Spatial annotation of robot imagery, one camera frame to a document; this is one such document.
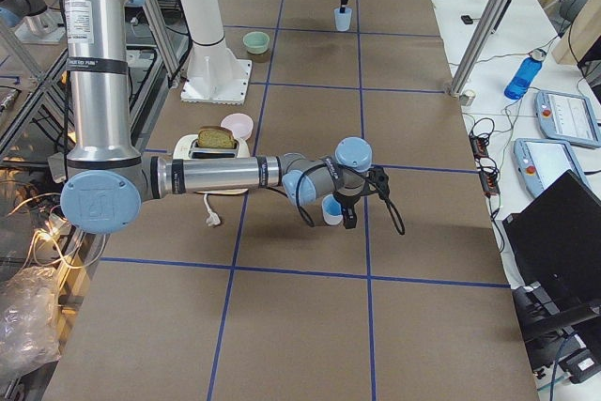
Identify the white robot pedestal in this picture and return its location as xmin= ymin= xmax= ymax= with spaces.
xmin=180 ymin=0 xmax=252 ymax=104

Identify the toast bread slice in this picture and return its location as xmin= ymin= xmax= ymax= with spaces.
xmin=197 ymin=126 xmax=236 ymax=149

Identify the green bowl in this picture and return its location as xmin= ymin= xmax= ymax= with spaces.
xmin=242 ymin=31 xmax=270 ymax=54

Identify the black laptop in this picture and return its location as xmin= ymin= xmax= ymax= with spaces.
xmin=502 ymin=171 xmax=600 ymax=300

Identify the aluminium frame post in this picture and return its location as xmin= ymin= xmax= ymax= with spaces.
xmin=446 ymin=0 xmax=507 ymax=98

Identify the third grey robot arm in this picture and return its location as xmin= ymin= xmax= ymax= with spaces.
xmin=1 ymin=0 xmax=65 ymax=44

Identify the near teach pendant tablet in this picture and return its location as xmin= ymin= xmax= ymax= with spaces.
xmin=513 ymin=138 xmax=589 ymax=197

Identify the teach pendant tablet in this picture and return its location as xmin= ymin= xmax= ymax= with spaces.
xmin=534 ymin=90 xmax=600 ymax=148
xmin=513 ymin=138 xmax=589 ymax=197

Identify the clear plastic bag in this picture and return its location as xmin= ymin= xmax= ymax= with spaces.
xmin=1 ymin=267 xmax=60 ymax=380

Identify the blue water bottle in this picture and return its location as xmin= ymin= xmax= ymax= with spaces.
xmin=503 ymin=48 xmax=547 ymax=100

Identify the pink bowl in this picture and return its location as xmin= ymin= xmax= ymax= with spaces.
xmin=221 ymin=113 xmax=254 ymax=141

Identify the toaster white power plug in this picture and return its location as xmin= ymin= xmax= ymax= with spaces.
xmin=203 ymin=193 xmax=222 ymax=227

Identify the orange black power strip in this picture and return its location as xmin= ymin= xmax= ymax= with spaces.
xmin=470 ymin=136 xmax=501 ymax=198

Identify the light blue cup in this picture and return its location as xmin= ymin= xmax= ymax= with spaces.
xmin=321 ymin=194 xmax=343 ymax=226
xmin=333 ymin=7 xmax=353 ymax=32

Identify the far teach pendant tablet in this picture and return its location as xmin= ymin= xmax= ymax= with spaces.
xmin=534 ymin=90 xmax=600 ymax=148

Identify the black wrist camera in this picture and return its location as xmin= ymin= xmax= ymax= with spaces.
xmin=370 ymin=166 xmax=390 ymax=201

